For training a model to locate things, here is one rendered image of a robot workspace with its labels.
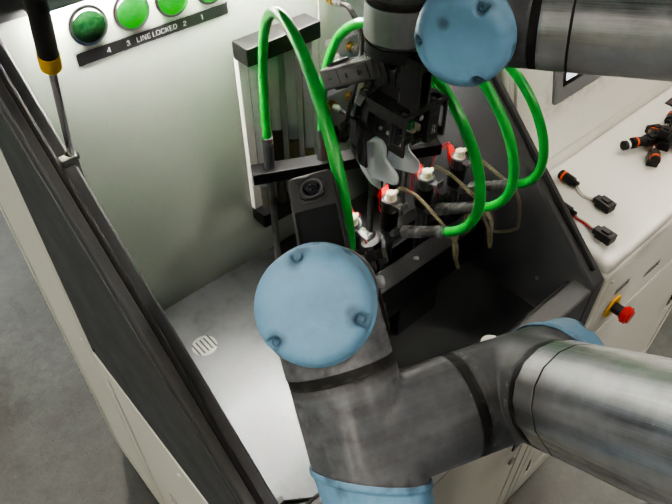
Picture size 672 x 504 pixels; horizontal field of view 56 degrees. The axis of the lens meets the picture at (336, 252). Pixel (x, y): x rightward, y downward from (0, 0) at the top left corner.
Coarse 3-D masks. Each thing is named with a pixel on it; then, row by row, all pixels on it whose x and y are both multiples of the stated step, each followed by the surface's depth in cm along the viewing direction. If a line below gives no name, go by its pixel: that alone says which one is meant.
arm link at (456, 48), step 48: (432, 0) 46; (480, 0) 44; (528, 0) 45; (576, 0) 44; (624, 0) 43; (432, 48) 47; (480, 48) 46; (528, 48) 46; (576, 48) 45; (624, 48) 44
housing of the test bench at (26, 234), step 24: (0, 168) 93; (0, 192) 107; (24, 216) 99; (24, 240) 114; (48, 264) 104; (48, 288) 123; (72, 312) 110; (72, 336) 132; (96, 384) 143; (120, 432) 156; (144, 480) 170
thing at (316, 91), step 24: (264, 24) 80; (288, 24) 70; (264, 48) 86; (264, 72) 90; (312, 72) 66; (264, 96) 94; (312, 96) 66; (264, 120) 98; (264, 144) 101; (336, 144) 65; (336, 168) 65
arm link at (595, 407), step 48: (528, 336) 44; (576, 336) 45; (480, 384) 42; (528, 384) 39; (576, 384) 35; (624, 384) 32; (528, 432) 40; (576, 432) 34; (624, 432) 31; (624, 480) 31
